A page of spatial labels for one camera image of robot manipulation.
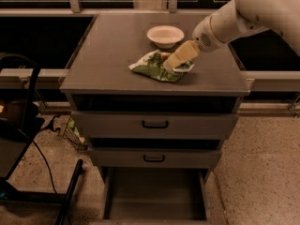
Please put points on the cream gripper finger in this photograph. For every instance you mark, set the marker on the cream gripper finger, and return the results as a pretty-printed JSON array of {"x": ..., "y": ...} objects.
[{"x": 185, "y": 52}]

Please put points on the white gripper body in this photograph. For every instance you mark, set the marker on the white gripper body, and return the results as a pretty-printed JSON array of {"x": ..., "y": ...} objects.
[{"x": 202, "y": 35}]

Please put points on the green jalapeno chip bag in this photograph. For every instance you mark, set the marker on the green jalapeno chip bag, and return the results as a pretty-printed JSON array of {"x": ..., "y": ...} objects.
[{"x": 151, "y": 66}]

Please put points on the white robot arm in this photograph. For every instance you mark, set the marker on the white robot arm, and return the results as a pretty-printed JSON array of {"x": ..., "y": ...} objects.
[{"x": 238, "y": 19}]

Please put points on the grey drawer cabinet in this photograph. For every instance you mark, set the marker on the grey drawer cabinet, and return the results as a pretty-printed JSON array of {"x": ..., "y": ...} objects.
[{"x": 116, "y": 41}]

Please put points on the grey top drawer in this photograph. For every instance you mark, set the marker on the grey top drawer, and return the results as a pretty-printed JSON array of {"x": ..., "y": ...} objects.
[{"x": 200, "y": 118}]

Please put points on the grey drawer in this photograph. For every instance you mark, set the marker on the grey drawer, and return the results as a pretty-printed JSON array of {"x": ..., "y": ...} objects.
[
  {"x": 178, "y": 153},
  {"x": 200, "y": 118},
  {"x": 145, "y": 196}
]

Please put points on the grey middle drawer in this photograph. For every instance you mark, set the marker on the grey middle drawer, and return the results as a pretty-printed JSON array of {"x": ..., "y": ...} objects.
[{"x": 178, "y": 153}]

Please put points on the grey bottom drawer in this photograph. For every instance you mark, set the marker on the grey bottom drawer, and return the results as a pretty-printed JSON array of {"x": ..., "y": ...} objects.
[{"x": 145, "y": 196}]

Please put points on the white bowl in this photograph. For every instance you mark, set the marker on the white bowl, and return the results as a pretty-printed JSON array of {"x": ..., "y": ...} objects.
[{"x": 165, "y": 36}]

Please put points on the black top drawer handle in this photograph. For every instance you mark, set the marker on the black top drawer handle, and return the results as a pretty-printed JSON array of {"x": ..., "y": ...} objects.
[{"x": 155, "y": 125}]

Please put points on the black drawer handle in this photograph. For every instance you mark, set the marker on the black drawer handle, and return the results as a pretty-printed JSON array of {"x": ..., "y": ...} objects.
[
  {"x": 155, "y": 125},
  {"x": 158, "y": 159}
]

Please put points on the black middle drawer handle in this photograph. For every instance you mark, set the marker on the black middle drawer handle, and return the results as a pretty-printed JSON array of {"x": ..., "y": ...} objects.
[{"x": 158, "y": 159}]

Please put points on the wire basket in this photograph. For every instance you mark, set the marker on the wire basket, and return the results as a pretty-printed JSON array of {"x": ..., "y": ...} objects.
[{"x": 72, "y": 135}]

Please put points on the black chair frame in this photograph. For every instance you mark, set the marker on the black chair frame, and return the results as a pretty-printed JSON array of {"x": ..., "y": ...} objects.
[{"x": 19, "y": 125}]

